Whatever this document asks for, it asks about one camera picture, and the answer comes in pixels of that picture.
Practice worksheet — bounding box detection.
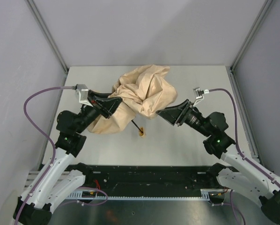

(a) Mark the beige folding umbrella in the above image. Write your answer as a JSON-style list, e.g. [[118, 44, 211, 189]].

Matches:
[[87, 65, 177, 135]]

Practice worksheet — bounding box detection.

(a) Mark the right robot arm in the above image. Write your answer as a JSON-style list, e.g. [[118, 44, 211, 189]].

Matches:
[[157, 100, 280, 225]]

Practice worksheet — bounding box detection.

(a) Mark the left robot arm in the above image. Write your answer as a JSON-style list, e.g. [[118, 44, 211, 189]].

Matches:
[[13, 85, 123, 225]]

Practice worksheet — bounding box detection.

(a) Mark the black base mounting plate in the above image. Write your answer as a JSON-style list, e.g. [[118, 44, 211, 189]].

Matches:
[[66, 165, 236, 197]]

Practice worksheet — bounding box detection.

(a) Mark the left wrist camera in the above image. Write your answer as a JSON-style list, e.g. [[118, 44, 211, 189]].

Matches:
[[75, 84, 92, 106]]

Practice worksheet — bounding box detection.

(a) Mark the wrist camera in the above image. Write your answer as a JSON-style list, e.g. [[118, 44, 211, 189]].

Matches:
[[75, 84, 92, 106], [193, 87, 209, 106]]

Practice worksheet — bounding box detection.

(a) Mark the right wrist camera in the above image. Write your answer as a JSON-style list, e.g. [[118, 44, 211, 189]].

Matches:
[[193, 87, 209, 106]]

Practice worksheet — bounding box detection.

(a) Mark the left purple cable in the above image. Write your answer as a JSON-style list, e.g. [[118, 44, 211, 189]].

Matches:
[[13, 85, 109, 223]]

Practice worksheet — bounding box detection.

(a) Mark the white slotted cable duct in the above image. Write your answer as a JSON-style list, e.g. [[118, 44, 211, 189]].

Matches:
[[66, 189, 223, 201]]

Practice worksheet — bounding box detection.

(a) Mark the left aluminium frame post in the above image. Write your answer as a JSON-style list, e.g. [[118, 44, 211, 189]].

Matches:
[[25, 0, 69, 74]]

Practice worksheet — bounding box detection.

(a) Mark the aluminium frame post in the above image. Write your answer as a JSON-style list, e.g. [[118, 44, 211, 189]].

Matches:
[[25, 0, 69, 74], [229, 0, 276, 73]]

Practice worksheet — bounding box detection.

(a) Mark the right aluminium frame post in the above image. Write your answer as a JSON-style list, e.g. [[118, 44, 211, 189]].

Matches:
[[229, 0, 276, 73]]

